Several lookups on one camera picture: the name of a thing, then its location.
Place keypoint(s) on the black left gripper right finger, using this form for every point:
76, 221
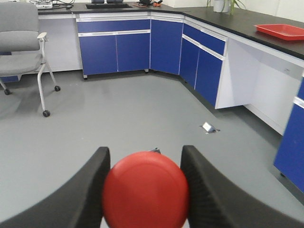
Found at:
216, 202

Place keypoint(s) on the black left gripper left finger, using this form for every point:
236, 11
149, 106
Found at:
76, 204

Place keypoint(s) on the red mushroom push button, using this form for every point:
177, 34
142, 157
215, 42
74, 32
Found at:
145, 190

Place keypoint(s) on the metal floor socket box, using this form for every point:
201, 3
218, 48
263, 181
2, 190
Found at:
208, 128

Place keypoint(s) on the blue lab cabinet row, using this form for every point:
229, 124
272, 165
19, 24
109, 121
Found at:
224, 58

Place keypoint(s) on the grey office chair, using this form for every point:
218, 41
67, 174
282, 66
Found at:
19, 32

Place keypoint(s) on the red plastic tray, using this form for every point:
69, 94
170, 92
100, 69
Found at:
282, 31

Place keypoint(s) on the white potted plant pot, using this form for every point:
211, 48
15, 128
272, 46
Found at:
221, 6

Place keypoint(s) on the black keyboard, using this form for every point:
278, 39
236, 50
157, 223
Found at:
107, 6

